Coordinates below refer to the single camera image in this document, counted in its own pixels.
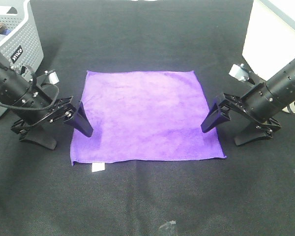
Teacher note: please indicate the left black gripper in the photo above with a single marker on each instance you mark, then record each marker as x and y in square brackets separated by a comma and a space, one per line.
[41, 104]

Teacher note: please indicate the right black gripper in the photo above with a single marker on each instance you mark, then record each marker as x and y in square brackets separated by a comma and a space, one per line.
[258, 105]

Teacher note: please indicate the purple microfiber towel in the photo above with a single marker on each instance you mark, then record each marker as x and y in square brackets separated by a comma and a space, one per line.
[144, 115]

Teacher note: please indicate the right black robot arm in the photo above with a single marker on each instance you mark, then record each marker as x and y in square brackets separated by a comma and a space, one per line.
[281, 85]

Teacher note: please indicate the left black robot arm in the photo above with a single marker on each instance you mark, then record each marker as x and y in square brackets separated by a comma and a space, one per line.
[14, 83]

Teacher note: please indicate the black table cover cloth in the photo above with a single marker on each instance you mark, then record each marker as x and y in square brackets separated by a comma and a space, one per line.
[249, 193]

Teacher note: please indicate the grey perforated laundry basket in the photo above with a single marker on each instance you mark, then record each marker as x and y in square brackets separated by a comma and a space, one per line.
[22, 45]

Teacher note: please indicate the white storage box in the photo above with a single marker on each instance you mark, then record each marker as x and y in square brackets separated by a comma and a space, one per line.
[270, 38]

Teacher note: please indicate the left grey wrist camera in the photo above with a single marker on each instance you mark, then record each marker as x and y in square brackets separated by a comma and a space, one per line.
[51, 77]

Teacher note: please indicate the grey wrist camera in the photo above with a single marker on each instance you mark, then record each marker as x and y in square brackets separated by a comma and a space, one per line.
[51, 77]
[241, 73]

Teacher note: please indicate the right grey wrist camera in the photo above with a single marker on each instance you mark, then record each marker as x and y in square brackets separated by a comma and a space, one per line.
[241, 73]

